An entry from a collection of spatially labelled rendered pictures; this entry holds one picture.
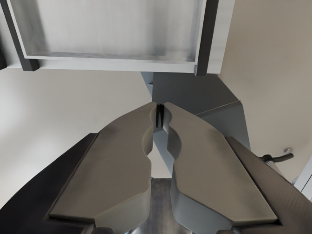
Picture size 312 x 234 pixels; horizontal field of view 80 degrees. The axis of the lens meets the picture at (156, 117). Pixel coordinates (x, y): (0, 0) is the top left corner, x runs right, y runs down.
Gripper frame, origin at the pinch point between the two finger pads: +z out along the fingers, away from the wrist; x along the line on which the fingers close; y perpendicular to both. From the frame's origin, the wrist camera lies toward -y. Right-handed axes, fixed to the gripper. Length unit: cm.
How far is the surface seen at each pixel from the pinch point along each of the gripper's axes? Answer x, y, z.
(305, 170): 84, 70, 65
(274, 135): 95, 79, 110
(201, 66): 7.1, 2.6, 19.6
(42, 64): -19.7, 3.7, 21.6
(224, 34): 10.5, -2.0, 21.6
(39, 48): -19.3, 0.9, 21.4
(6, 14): -21.6, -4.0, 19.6
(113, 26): -7.1, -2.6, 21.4
